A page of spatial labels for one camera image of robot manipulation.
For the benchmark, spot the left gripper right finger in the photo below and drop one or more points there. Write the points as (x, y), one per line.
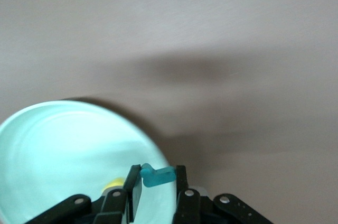
(185, 203)

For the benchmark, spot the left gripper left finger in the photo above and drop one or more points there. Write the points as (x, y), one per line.
(132, 195)

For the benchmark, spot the yellow foam letter a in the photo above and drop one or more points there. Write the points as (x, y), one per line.
(116, 183)

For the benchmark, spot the teal foam letter r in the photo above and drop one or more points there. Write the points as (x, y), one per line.
(155, 177)

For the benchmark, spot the light green plate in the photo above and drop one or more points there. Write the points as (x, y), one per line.
(66, 155)

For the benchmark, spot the brown table cover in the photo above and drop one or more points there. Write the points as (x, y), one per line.
(185, 23)

